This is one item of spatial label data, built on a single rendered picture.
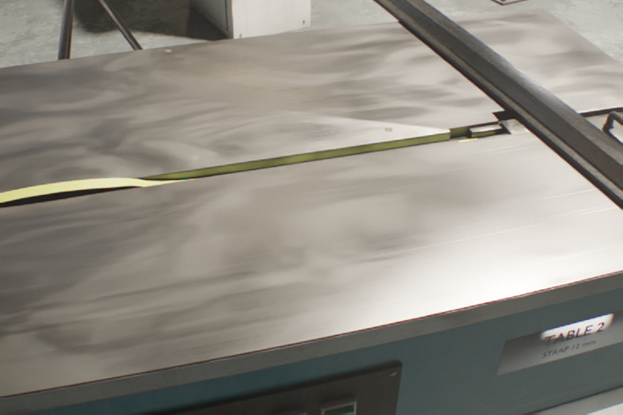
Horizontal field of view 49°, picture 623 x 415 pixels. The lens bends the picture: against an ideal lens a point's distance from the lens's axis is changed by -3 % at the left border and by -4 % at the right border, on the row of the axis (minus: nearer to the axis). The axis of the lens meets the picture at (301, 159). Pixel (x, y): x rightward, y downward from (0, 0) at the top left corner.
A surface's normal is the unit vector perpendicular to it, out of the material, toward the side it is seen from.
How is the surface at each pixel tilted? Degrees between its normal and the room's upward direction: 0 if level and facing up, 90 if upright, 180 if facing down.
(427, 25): 75
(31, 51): 0
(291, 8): 90
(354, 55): 0
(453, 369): 90
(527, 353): 90
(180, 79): 0
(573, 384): 90
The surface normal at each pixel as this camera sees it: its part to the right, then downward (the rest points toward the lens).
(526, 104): -0.90, -0.03
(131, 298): 0.00, -0.83
